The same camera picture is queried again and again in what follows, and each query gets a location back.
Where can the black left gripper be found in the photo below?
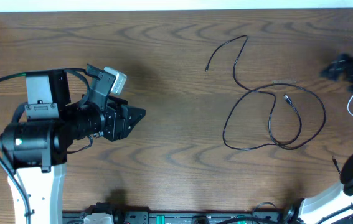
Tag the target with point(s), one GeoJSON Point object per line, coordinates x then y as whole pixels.
{"type": "Point", "coordinates": [121, 120]}

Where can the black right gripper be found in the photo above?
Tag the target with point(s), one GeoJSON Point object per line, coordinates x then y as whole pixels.
{"type": "Point", "coordinates": [340, 63]}

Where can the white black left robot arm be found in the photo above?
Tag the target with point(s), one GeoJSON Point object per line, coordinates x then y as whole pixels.
{"type": "Point", "coordinates": [63, 105]}

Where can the green clip on rail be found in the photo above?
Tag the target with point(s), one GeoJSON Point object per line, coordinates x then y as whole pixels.
{"type": "Point", "coordinates": [160, 219]}

